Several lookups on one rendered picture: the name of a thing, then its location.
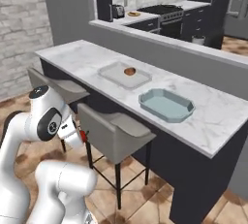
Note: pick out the dark dining counter base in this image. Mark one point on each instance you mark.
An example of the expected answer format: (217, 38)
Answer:
(193, 182)

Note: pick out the grey fridge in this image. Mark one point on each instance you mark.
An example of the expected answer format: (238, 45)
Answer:
(237, 8)

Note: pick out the white bowl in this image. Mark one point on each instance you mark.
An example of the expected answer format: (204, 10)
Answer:
(198, 40)

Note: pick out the wooden plate with food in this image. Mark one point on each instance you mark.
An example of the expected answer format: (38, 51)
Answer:
(133, 14)

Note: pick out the black stove with oven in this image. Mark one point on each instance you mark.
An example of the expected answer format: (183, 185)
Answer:
(169, 21)

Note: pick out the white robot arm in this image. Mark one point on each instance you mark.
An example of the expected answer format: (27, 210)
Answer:
(19, 156)

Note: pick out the dark lower cupboards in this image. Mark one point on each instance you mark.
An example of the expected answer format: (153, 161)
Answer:
(200, 21)

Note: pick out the brown potato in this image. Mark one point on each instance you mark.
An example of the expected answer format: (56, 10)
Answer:
(130, 71)

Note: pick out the grey bar stool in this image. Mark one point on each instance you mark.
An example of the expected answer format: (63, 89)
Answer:
(113, 134)
(58, 85)

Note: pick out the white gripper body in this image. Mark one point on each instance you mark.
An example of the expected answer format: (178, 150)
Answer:
(75, 139)

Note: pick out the light blue tupperware container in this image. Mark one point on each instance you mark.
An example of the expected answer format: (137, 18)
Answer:
(166, 105)

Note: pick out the black toaster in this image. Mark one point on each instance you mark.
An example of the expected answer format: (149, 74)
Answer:
(118, 11)

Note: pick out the white tupperware container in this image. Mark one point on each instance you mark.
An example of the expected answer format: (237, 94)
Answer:
(116, 72)

